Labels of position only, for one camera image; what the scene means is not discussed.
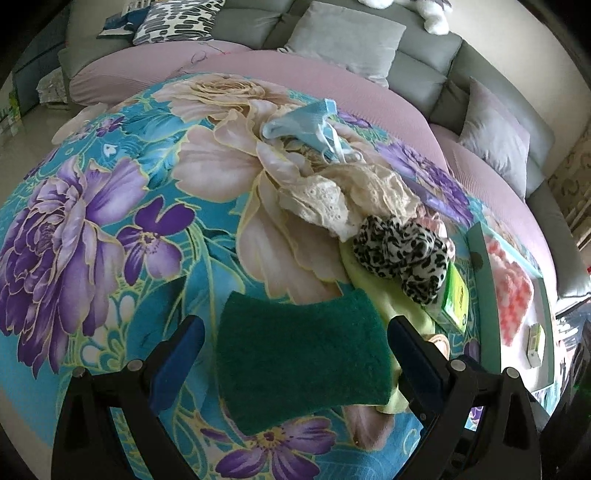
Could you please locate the white grey plush toy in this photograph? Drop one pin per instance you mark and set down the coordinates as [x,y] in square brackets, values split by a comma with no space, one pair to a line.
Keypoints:
[429,11]

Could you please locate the grey sofa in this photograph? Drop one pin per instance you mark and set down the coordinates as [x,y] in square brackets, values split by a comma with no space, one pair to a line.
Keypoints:
[415,78]

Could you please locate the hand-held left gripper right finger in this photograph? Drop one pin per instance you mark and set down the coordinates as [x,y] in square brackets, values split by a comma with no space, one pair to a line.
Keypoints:
[415,360]

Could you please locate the pink white knitted cloth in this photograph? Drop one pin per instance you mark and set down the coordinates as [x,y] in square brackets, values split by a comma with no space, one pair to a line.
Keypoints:
[512,286]

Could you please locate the green yellow packet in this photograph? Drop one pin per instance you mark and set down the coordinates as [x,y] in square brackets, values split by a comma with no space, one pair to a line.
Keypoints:
[455,295]

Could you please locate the leopard print scrunchie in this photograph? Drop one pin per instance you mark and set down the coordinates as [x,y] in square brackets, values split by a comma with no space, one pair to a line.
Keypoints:
[401,249]

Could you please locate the patterned curtain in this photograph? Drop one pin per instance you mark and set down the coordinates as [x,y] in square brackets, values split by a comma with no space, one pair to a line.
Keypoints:
[572,184]

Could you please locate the green scouring pad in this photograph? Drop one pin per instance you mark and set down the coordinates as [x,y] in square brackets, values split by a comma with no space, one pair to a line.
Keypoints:
[295,355]

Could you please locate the grey lilac pillow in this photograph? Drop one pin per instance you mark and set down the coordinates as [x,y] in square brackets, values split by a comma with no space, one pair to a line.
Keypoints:
[496,138]

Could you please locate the pink sofa cover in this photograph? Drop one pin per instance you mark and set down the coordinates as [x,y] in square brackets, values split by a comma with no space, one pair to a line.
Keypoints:
[369,92]

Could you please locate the black white patterned pillow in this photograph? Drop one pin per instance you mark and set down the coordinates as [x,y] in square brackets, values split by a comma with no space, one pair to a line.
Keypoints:
[180,18]

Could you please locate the dark teal cabinet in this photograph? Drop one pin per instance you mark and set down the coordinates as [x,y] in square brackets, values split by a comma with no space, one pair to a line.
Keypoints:
[32,69]

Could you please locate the yellow-green cloth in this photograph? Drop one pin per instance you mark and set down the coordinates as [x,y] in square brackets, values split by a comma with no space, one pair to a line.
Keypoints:
[401,304]

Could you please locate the small white card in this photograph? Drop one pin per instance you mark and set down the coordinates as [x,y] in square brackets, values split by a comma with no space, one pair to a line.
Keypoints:
[535,344]

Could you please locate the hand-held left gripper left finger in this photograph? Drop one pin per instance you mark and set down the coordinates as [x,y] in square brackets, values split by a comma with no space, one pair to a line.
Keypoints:
[178,364]

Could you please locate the teal box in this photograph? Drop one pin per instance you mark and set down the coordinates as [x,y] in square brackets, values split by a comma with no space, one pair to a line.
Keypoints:
[485,295]

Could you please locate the floral blanket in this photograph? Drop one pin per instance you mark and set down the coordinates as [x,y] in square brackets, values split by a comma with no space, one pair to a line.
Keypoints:
[115,184]

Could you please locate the cream lace cloth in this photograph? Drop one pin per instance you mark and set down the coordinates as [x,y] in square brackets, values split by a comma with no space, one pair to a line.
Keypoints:
[351,194]

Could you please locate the blue cloth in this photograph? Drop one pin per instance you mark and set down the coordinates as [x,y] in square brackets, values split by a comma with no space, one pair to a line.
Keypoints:
[120,21]

